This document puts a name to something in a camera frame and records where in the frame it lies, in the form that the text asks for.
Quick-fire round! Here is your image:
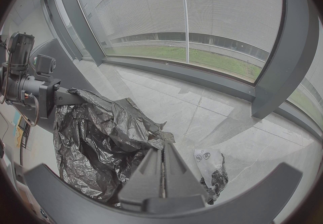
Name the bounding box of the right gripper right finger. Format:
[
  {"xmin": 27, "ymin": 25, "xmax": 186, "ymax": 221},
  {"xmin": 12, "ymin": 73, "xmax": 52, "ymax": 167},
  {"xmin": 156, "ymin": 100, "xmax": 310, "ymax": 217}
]
[{"xmin": 163, "ymin": 140, "xmax": 209, "ymax": 214}]

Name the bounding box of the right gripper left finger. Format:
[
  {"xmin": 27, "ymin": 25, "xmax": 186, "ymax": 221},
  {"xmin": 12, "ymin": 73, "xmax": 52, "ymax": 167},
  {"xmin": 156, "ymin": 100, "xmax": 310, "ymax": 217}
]
[{"xmin": 118, "ymin": 148, "xmax": 163, "ymax": 213}]

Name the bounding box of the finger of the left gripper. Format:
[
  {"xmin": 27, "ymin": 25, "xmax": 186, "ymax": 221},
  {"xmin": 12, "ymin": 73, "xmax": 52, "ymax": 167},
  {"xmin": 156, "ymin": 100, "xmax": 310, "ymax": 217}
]
[{"xmin": 54, "ymin": 87, "xmax": 88, "ymax": 105}]

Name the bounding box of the black plastic bag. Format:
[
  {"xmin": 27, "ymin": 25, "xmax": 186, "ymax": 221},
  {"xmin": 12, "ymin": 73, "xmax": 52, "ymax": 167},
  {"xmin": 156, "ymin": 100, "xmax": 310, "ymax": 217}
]
[{"xmin": 52, "ymin": 87, "xmax": 175, "ymax": 206}]

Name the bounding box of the crumpled black plastic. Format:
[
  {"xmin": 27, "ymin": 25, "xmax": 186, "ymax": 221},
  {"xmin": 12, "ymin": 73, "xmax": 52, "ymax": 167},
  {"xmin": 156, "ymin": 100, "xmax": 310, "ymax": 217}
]
[{"xmin": 200, "ymin": 154, "xmax": 229, "ymax": 205}]

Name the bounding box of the clear printed wrapper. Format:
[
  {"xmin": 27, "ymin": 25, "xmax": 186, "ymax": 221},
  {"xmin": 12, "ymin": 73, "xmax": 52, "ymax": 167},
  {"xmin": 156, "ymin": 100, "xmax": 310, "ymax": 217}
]
[{"xmin": 193, "ymin": 148, "xmax": 224, "ymax": 189}]

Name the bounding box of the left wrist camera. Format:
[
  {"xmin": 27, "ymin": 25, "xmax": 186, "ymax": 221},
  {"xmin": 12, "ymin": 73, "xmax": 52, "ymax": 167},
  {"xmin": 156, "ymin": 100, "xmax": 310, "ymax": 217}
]
[{"xmin": 33, "ymin": 54, "xmax": 56, "ymax": 83}]

